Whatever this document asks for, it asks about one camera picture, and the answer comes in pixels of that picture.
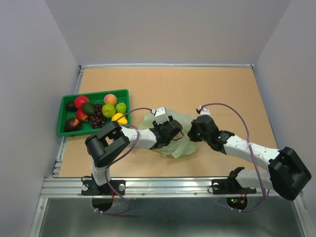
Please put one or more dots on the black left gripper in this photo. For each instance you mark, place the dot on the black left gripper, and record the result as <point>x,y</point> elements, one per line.
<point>157,127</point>

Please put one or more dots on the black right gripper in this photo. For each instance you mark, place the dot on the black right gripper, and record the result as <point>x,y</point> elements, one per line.
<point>191,133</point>

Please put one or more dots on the light green plastic bag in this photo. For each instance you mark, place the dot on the light green plastic bag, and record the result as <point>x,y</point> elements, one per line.
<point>179,147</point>

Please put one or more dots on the yellow pear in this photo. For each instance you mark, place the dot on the yellow pear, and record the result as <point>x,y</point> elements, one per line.
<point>120,119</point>

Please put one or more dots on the green round apple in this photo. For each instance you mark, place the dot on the green round apple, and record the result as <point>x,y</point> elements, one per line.
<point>108,110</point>

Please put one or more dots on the dark green avocado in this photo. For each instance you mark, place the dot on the dark green avocado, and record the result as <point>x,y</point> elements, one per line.
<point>88,108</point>

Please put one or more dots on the small red fruit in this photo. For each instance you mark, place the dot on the small red fruit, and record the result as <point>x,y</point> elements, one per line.
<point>82,116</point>

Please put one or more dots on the bright red apple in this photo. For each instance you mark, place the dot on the bright red apple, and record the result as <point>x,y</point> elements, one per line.
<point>78,102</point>

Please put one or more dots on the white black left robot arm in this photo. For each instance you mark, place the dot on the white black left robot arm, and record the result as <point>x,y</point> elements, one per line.
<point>108,143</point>

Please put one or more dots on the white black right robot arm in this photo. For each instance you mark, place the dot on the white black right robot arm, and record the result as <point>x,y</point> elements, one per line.
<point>282,170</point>

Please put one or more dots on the cracked lime green fruit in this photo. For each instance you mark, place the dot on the cracked lime green fruit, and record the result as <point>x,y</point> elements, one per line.
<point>121,108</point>

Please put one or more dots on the green plastic tray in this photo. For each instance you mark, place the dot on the green plastic tray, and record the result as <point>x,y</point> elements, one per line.
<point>95,98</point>

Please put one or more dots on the orange pink peach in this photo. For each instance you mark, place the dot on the orange pink peach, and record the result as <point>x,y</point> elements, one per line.
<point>110,99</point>

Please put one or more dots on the dark red grape bunch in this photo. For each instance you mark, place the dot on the dark red grape bunch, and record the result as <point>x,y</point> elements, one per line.
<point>97,119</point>

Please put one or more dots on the dark red apple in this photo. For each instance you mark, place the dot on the dark red apple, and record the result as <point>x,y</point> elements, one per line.
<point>72,124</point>

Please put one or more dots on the dark purple plum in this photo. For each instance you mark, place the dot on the dark purple plum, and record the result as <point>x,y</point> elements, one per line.
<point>70,106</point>

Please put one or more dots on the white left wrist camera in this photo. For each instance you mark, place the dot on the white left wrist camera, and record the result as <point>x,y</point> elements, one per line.
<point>161,115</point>

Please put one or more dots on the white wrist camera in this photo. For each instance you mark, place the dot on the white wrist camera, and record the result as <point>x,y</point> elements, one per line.
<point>161,115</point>
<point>203,111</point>

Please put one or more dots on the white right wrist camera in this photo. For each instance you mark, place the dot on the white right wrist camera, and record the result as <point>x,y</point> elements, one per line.
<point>203,111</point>

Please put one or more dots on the aluminium front rail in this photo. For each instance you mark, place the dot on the aluminium front rail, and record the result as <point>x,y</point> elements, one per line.
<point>166,187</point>

